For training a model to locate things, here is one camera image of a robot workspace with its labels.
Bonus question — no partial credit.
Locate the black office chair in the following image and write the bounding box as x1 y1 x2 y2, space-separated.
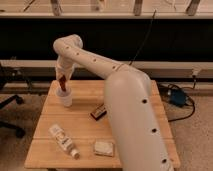
0 63 27 140

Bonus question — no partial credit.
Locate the brown chocolate bar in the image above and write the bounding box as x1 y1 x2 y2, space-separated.
90 105 107 121

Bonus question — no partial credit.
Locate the white plastic bottle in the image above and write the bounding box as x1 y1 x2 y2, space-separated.
49 124 80 159

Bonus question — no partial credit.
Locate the blue power adapter box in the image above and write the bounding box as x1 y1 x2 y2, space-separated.
169 90 186 107

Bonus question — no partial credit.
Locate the black floor cable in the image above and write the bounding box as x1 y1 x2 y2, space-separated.
159 75 198 123

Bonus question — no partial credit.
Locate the white wrapped sponge block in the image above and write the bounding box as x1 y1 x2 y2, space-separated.
94 141 114 157

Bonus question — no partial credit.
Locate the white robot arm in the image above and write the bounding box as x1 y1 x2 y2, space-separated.
53 35 174 171

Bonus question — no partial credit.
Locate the red chili pepper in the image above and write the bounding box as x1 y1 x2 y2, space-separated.
59 76 66 91

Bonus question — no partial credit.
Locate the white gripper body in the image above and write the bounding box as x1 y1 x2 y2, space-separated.
55 62 74 80

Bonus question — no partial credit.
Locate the black hanging cable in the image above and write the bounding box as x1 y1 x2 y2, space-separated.
128 9 157 66

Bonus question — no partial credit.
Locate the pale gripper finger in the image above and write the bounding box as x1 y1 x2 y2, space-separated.
56 77 61 87
66 79 70 89

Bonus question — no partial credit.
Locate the white ceramic cup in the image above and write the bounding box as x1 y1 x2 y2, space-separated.
55 87 72 107

